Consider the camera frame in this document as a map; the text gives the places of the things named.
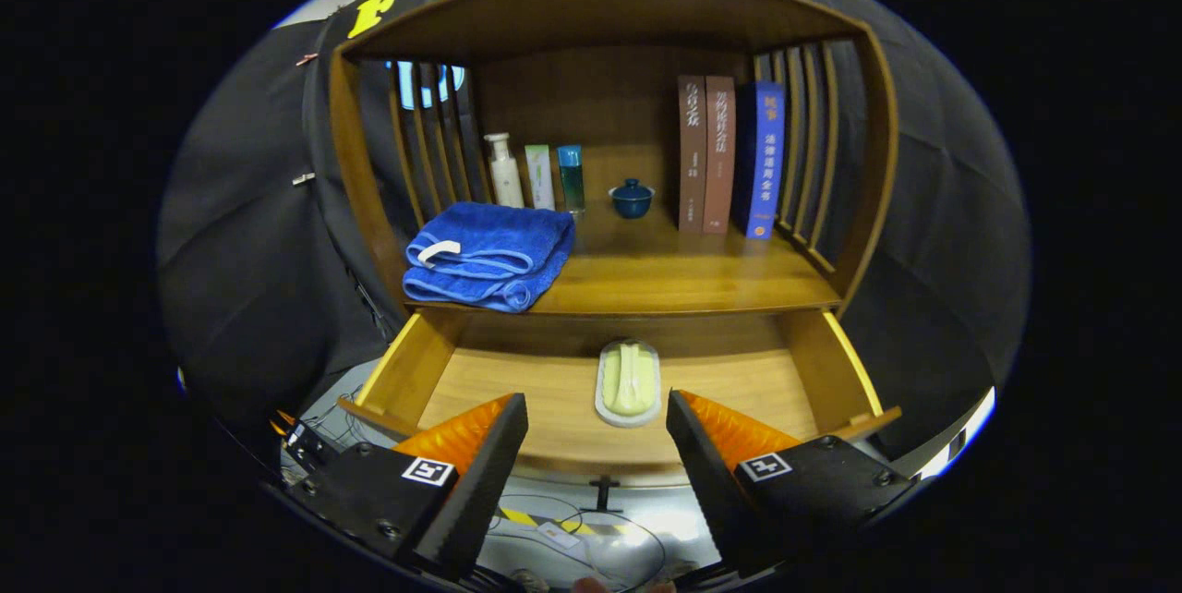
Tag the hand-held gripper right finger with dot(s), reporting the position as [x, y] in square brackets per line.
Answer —
[716, 491]

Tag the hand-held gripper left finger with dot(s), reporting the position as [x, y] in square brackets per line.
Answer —
[476, 491]

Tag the wooden drawer with black knob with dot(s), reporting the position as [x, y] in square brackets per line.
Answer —
[536, 390]

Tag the wooden countertop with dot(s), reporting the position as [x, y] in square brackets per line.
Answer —
[683, 270]

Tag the wooden cabinet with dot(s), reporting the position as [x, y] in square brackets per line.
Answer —
[600, 94]

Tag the yellow and black floor tape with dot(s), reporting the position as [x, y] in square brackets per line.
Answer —
[517, 515]

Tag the black electronic box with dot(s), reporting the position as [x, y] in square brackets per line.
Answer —
[309, 447]

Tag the blue folded towel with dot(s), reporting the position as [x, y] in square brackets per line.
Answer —
[489, 242]

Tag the white panel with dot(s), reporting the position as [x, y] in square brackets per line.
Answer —
[960, 427]

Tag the dark blue lidded teacup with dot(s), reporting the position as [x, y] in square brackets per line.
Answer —
[632, 202]

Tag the white pump bottle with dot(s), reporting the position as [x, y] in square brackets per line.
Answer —
[506, 177]

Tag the white and green tube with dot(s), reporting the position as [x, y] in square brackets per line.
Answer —
[540, 182]

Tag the teal bottle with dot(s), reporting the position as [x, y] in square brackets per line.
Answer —
[572, 182]

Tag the reddish brown book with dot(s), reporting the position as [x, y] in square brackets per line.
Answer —
[719, 159]

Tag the dark brown book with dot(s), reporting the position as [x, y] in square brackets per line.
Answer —
[693, 159]

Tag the blue book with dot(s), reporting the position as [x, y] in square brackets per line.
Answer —
[765, 159]

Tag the black backdrop cloth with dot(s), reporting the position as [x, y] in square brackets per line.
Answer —
[923, 205]

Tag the silver clip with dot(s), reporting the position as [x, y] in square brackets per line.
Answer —
[304, 178]

